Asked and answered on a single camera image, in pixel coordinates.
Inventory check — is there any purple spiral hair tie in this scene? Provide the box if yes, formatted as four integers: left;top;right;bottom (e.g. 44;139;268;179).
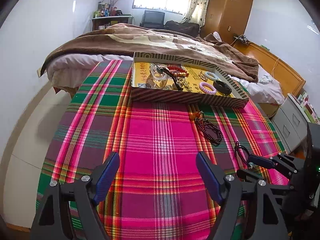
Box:
198;81;217;95

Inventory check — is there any gold chain with pendant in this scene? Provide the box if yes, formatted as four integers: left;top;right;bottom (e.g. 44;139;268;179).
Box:
176;76;194;92

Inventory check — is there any red bead bracelet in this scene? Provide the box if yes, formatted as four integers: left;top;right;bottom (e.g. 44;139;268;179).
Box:
166;64;190;78

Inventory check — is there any black hair tie with beads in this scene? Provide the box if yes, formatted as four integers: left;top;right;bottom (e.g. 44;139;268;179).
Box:
156;64;185;91

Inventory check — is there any grey drawer cabinet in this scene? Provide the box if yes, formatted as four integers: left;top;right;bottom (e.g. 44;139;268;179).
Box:
271;93;311;154

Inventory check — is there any wooden headboard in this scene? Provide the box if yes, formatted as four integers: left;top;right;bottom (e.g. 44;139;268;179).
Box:
233;41;306;97

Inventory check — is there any bed with white sheet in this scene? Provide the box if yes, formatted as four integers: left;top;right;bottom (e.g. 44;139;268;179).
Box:
46;54;285;117

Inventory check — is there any plaid colourful table cloth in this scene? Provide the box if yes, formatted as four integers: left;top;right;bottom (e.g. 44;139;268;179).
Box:
37;60;285;239

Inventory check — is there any striped cardboard tray box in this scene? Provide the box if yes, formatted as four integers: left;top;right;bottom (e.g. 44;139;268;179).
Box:
131;52;249;108

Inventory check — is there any dark bag on chair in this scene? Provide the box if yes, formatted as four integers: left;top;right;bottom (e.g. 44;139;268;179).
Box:
164;21;200;38

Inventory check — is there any wooden wardrobe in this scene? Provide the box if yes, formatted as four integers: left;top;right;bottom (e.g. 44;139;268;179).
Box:
200;0;253;44

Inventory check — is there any brown fleece blanket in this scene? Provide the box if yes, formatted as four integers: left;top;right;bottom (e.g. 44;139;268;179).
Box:
40;23;259;82

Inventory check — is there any floral curtain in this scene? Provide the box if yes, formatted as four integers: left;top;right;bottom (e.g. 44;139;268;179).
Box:
182;0;209;28

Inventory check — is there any shelf with bottles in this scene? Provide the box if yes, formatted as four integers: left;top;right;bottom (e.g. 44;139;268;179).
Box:
92;0;133;31

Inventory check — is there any black cord hair tie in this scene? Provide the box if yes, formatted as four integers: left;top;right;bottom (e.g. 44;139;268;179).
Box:
234;141;257;169

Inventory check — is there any dark red bead necklace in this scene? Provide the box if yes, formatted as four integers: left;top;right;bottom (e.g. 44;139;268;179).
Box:
188;110;224;146

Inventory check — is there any black bangle bracelet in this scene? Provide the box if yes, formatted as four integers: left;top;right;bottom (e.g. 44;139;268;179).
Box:
213;80;233;97

